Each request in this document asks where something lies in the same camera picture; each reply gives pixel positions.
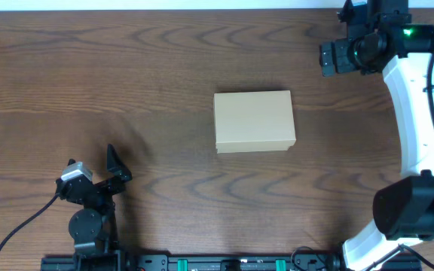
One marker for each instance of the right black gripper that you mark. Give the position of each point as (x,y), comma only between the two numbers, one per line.
(330,59)

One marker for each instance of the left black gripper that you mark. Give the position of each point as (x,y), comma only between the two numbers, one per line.
(99,186)

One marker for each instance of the cardboard box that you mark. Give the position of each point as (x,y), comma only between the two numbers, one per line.
(253,121)

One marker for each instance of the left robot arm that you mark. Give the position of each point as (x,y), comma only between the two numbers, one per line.
(94,228)

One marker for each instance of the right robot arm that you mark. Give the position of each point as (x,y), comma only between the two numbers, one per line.
(382,38)

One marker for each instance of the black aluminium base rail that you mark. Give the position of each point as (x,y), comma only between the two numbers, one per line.
(161,262)

